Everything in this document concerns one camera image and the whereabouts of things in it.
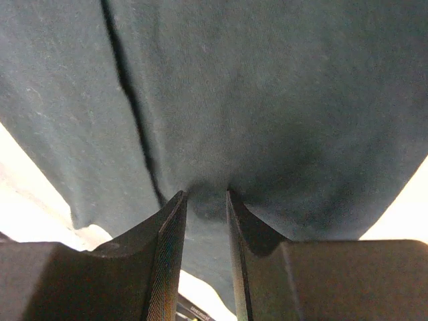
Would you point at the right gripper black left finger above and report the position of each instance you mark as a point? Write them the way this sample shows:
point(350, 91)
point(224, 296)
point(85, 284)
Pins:
point(134, 276)

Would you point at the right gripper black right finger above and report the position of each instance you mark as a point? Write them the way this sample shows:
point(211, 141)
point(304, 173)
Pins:
point(278, 279)

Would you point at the black t shirt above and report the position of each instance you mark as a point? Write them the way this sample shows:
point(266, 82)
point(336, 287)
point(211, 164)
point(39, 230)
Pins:
point(314, 112)

